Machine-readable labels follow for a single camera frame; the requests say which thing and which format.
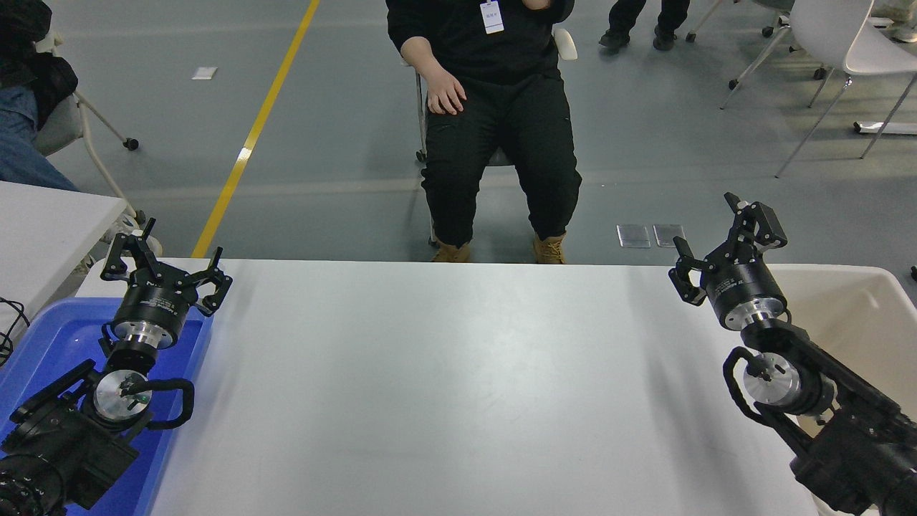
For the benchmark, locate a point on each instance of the white side table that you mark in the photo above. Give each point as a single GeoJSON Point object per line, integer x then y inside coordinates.
{"type": "Point", "coordinates": [50, 229]}

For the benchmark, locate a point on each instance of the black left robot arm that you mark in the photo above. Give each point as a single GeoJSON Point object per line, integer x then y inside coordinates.
{"type": "Point", "coordinates": [64, 444]}

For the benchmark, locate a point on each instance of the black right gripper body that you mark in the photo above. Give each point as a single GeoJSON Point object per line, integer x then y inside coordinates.
{"type": "Point", "coordinates": [741, 287]}

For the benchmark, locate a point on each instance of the white-legged wheeled chair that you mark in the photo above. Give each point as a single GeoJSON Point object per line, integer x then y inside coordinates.
{"type": "Point", "coordinates": [774, 6]}

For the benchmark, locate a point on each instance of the person's right forearm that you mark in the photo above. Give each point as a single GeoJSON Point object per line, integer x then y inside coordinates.
{"type": "Point", "coordinates": [423, 57]}

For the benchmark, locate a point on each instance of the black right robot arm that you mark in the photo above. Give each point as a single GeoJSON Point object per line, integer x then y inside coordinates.
{"type": "Point", "coordinates": [845, 430]}

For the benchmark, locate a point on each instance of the person's left hand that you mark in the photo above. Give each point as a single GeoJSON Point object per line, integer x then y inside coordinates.
{"type": "Point", "coordinates": [537, 3]}

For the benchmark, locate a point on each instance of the person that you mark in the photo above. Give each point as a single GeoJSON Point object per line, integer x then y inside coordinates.
{"type": "Point", "coordinates": [18, 150]}
{"type": "Point", "coordinates": [623, 18]}
{"type": "Point", "coordinates": [501, 115]}

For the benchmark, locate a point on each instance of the blue plastic tray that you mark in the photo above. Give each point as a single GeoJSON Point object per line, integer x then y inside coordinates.
{"type": "Point", "coordinates": [64, 337]}

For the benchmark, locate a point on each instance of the large pale plastic bin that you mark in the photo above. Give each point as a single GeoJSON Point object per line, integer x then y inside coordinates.
{"type": "Point", "coordinates": [867, 308]}

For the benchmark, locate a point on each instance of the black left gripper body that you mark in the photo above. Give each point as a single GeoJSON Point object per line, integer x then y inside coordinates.
{"type": "Point", "coordinates": [154, 304]}

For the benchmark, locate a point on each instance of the metal floor plate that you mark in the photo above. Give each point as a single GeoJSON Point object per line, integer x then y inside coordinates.
{"type": "Point", "coordinates": [666, 233]}
{"type": "Point", "coordinates": [634, 236]}

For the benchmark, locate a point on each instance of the person's right hand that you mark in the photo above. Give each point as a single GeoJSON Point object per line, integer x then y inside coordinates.
{"type": "Point", "coordinates": [445, 93]}

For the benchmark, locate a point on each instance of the white flat stand base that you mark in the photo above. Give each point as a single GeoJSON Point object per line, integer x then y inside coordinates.
{"type": "Point", "coordinates": [885, 127]}

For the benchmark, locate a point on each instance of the white name badge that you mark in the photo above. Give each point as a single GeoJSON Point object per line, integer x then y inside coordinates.
{"type": "Point", "coordinates": [492, 18]}

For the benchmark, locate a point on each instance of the white-framed wheeled chair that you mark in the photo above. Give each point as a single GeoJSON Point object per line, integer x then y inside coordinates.
{"type": "Point", "coordinates": [61, 122]}

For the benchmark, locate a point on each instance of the white plastic shell chair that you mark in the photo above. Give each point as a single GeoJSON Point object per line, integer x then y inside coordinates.
{"type": "Point", "coordinates": [831, 29]}

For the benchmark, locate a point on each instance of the grey padded wheeled chair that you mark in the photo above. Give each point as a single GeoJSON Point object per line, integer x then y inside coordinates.
{"type": "Point", "coordinates": [566, 43]}

